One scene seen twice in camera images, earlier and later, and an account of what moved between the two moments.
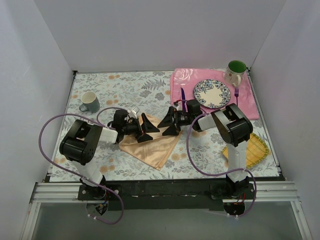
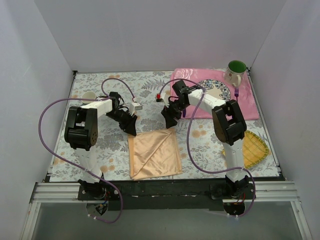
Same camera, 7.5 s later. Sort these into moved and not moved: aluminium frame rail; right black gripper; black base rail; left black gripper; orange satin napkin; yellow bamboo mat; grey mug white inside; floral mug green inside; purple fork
Moved: orange satin napkin; right black gripper; left black gripper
Not moved: purple fork; yellow bamboo mat; black base rail; grey mug white inside; aluminium frame rail; floral mug green inside
